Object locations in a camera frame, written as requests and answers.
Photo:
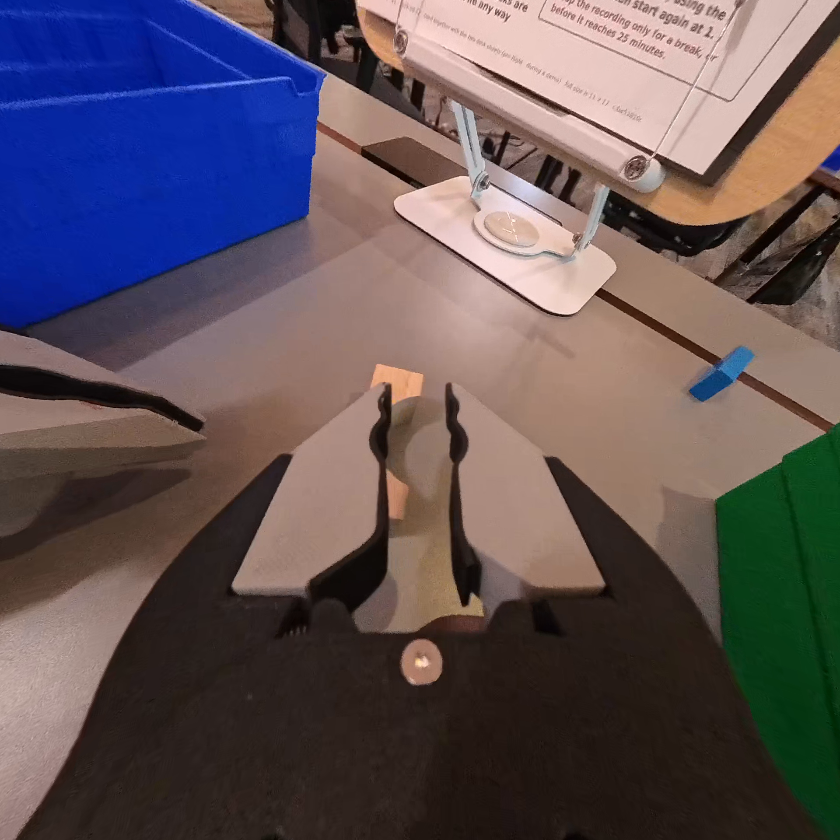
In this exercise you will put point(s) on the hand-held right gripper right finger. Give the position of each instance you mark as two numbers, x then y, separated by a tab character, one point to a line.
525	525

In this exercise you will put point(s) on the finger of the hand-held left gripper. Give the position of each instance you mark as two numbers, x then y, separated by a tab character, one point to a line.
65	433
59	361

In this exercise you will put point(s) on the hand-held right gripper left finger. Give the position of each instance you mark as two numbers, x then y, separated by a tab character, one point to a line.
308	518

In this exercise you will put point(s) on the wooden arch block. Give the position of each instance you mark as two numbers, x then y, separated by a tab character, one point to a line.
403	380

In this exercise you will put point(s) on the blue plastic bin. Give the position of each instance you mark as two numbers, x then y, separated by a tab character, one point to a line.
164	184

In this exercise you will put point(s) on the green plastic bin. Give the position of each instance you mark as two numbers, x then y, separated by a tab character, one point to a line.
787	590

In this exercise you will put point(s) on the white document stand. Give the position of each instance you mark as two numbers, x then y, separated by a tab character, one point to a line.
525	289

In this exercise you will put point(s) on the blue rectangular block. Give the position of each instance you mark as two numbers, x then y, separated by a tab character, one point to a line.
718	377

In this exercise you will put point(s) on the wooden backing board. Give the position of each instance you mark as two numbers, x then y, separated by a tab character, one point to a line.
774	177

